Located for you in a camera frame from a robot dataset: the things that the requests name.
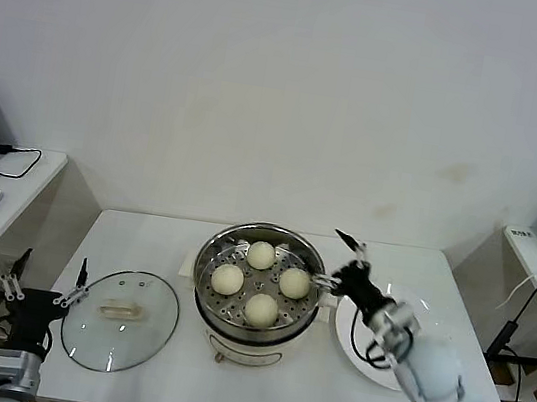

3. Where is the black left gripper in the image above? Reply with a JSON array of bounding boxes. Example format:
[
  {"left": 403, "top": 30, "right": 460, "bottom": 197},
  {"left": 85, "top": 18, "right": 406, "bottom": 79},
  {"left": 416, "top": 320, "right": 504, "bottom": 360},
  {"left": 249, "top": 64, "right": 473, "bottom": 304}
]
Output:
[{"left": 0, "top": 243, "right": 96, "bottom": 362}]

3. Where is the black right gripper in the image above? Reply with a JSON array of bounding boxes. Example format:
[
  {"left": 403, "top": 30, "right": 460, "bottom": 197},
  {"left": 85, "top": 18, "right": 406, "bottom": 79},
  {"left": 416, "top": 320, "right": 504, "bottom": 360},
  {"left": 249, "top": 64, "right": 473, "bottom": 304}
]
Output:
[{"left": 304, "top": 226, "right": 403, "bottom": 326}]

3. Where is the white steamed baozi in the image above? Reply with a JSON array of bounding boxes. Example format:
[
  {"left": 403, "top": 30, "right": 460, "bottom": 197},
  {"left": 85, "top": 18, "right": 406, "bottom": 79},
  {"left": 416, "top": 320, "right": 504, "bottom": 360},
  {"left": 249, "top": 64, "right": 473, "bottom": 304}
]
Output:
[
  {"left": 208, "top": 262, "right": 246, "bottom": 298},
  {"left": 241, "top": 291, "right": 282, "bottom": 329},
  {"left": 245, "top": 239, "right": 277, "bottom": 271},
  {"left": 275, "top": 265, "right": 314, "bottom": 302}
]

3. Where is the round glass pot lid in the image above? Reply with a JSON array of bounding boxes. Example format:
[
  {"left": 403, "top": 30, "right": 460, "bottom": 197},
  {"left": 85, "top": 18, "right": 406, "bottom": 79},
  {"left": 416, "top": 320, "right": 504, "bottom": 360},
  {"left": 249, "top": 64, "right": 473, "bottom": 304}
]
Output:
[{"left": 54, "top": 259, "right": 186, "bottom": 382}]

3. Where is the stainless steel steamer basket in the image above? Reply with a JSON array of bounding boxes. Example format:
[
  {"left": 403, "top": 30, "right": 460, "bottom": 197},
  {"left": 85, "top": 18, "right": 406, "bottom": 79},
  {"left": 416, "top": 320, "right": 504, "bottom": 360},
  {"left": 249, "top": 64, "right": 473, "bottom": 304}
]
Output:
[{"left": 186, "top": 212, "right": 335, "bottom": 339}]

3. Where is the white round plate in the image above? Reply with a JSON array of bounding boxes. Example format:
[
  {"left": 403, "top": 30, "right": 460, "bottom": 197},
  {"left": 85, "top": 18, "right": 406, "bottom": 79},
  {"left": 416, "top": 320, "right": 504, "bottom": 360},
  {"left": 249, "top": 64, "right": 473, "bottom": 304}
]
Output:
[{"left": 325, "top": 275, "right": 438, "bottom": 396}]

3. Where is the cream electric cooking pot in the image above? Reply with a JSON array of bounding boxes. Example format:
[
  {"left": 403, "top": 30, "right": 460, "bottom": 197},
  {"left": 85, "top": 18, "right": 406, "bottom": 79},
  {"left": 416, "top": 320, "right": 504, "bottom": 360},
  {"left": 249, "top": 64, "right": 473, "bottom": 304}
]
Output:
[{"left": 167, "top": 251, "right": 342, "bottom": 380}]

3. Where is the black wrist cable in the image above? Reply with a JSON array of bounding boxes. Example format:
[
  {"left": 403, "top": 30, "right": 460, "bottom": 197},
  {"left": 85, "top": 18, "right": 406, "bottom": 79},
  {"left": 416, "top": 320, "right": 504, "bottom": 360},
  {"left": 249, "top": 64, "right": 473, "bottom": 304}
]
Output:
[{"left": 345, "top": 308, "right": 415, "bottom": 375}]

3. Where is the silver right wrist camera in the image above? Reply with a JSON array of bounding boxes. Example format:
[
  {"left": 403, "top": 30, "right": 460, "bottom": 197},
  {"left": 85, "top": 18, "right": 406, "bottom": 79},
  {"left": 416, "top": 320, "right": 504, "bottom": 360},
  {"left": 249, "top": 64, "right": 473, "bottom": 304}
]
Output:
[{"left": 369, "top": 297, "right": 425, "bottom": 359}]

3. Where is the black usb cable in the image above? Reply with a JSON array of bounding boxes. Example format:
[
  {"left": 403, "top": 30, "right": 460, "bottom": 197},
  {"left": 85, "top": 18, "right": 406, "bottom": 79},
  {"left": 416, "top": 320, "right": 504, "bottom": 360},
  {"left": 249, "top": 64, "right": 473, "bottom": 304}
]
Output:
[{"left": 0, "top": 144, "right": 43, "bottom": 186}]

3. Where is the black cable with adapter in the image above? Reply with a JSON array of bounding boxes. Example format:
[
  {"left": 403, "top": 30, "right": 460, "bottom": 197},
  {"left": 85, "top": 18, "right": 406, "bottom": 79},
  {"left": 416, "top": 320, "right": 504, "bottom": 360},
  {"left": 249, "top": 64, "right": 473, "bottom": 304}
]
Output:
[{"left": 477, "top": 267, "right": 537, "bottom": 402}]

